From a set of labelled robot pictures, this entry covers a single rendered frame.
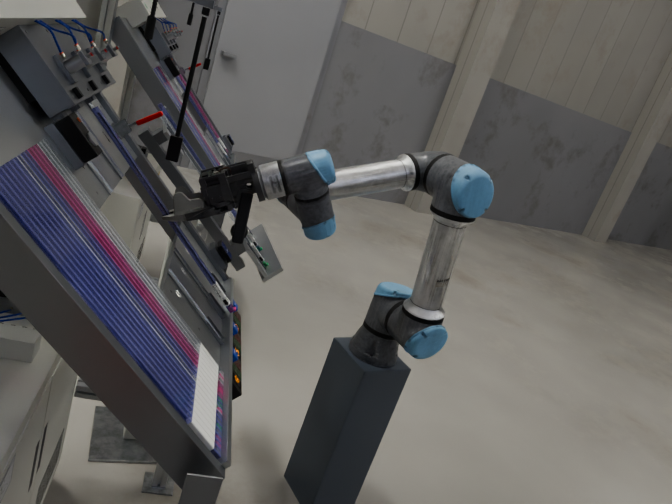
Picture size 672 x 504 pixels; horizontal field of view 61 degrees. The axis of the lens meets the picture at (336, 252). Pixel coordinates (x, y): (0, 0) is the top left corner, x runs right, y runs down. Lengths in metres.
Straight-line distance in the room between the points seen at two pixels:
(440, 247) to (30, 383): 0.94
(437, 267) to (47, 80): 0.95
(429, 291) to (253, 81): 3.97
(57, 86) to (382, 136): 5.24
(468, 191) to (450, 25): 5.02
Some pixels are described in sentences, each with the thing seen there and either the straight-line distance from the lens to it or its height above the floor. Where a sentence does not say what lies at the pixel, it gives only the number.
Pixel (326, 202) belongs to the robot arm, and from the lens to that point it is 1.21.
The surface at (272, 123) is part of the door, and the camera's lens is 5.40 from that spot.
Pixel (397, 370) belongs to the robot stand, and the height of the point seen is 0.55.
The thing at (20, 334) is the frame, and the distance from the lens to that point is 1.25.
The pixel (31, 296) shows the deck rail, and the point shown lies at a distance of 0.78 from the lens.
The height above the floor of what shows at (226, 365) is 0.73.
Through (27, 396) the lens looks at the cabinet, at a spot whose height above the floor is 0.62.
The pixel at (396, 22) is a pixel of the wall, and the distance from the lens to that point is 5.92.
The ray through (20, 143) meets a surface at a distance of 0.93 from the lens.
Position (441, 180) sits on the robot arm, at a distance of 1.41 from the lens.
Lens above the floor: 1.34
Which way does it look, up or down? 18 degrees down
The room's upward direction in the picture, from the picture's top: 19 degrees clockwise
